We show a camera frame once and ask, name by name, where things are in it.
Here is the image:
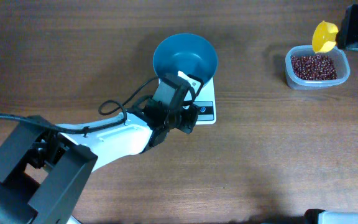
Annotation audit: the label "yellow measuring scoop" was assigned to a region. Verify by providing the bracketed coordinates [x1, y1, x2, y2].
[312, 21, 339, 54]

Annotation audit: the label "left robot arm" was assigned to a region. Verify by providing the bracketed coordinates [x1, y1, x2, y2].
[0, 74, 204, 223]

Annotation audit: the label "white digital kitchen scale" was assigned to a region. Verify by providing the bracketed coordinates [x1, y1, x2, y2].
[152, 74, 216, 125]

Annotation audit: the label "blue plastic bowl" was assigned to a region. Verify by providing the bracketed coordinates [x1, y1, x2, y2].
[153, 33, 218, 84]

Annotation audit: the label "red beans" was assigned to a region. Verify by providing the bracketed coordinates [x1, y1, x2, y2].
[291, 55, 337, 81]

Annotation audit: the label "clear plastic container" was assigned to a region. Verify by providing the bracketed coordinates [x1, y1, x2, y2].
[285, 45, 351, 90]

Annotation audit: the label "left black cable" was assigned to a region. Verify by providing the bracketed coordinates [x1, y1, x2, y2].
[0, 76, 160, 135]

